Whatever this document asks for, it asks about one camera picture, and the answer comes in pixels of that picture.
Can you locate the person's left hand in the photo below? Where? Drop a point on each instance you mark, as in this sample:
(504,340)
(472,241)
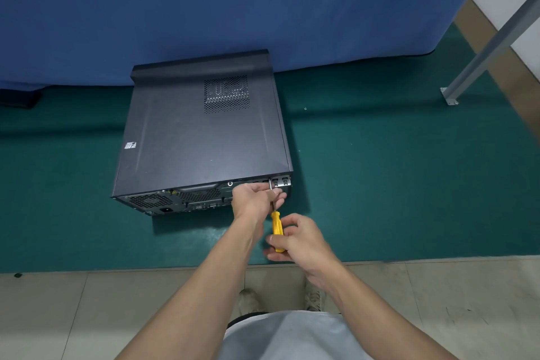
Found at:
(253,199)

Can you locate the person's right hand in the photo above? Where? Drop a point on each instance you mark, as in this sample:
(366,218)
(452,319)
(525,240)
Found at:
(306,246)

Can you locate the desktop computer case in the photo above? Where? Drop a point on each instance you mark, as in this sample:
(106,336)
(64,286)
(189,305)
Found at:
(198,140)

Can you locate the person's left forearm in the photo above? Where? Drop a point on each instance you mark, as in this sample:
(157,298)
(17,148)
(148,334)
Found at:
(198,292)

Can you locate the person's right forearm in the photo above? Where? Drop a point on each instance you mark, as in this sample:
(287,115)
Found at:
(379,321)

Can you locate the person's right shoe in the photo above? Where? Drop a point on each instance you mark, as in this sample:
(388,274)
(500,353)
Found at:
(315,296)

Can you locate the person's white shirt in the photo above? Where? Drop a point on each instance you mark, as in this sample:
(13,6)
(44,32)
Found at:
(291,340)

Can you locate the person's black shorts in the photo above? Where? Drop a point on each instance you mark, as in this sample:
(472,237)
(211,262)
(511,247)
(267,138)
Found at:
(240,318)

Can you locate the green floor mat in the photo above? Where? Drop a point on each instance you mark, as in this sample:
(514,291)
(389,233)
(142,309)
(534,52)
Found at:
(401,170)

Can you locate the blue cloth curtain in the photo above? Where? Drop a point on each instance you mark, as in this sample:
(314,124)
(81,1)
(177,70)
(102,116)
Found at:
(232,5)

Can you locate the black flat base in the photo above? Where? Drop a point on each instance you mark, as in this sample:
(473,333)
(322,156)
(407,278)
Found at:
(19,98)

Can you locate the grey metal post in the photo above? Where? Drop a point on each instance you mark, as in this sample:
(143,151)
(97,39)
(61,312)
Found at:
(489,47)

